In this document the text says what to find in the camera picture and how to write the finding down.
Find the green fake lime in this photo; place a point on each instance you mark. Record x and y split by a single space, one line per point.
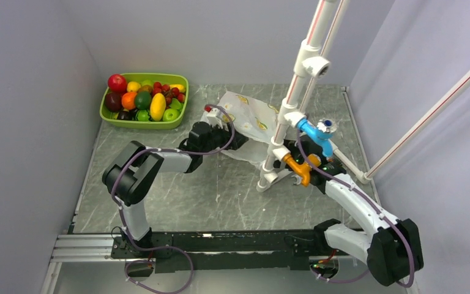
143 100

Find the white PVC pipe frame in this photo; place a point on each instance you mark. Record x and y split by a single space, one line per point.
310 65

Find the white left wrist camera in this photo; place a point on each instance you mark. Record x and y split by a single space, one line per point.
213 116

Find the dark red fake apple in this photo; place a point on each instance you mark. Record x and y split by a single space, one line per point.
113 102

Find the red fake cherry tomatoes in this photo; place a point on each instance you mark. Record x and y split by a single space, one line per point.
169 91

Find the yellow fake lemon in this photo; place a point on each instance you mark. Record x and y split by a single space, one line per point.
133 86

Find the orange brass faucet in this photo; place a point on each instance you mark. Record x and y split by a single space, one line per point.
302 170

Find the white printed plastic bag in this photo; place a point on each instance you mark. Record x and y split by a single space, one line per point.
253 118

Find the blue plastic faucet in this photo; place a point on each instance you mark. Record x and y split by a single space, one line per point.
320 133

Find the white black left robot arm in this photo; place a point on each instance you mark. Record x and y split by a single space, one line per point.
131 175

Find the white diagonal corner pipe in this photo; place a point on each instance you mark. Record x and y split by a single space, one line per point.
454 92

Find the green fake apple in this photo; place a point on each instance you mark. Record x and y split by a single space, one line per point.
170 114

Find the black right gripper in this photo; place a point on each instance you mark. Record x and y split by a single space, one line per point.
291 145

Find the aluminium table edge rail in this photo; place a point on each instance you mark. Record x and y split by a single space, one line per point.
345 90

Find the orange fake orange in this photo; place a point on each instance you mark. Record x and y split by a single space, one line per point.
128 100

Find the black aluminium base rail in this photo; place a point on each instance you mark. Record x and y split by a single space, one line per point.
179 251

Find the green plastic fruit basin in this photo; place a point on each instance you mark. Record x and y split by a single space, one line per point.
140 119

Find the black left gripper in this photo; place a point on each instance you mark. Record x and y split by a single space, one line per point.
238 139

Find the yellow fake mango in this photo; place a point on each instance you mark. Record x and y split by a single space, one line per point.
157 107

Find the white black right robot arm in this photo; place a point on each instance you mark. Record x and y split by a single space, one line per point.
389 247

